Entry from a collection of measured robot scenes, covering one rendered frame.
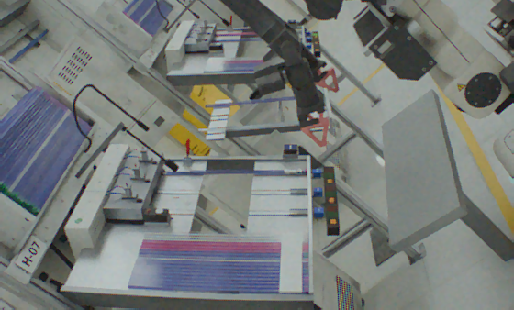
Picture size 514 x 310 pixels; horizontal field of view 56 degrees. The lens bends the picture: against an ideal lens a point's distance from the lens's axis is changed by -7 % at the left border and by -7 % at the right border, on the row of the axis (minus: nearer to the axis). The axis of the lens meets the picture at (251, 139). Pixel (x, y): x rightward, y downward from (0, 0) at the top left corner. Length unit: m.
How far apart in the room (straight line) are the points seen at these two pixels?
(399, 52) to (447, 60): 0.14
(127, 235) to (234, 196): 1.43
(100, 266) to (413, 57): 1.06
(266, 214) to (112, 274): 0.52
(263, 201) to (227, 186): 1.26
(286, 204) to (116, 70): 1.36
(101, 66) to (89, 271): 1.42
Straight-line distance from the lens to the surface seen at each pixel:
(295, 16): 6.21
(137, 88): 2.75
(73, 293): 1.54
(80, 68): 2.80
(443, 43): 1.38
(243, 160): 1.93
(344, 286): 2.27
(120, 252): 1.62
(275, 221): 1.65
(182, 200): 1.77
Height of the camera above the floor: 1.50
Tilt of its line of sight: 18 degrees down
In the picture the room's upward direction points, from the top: 51 degrees counter-clockwise
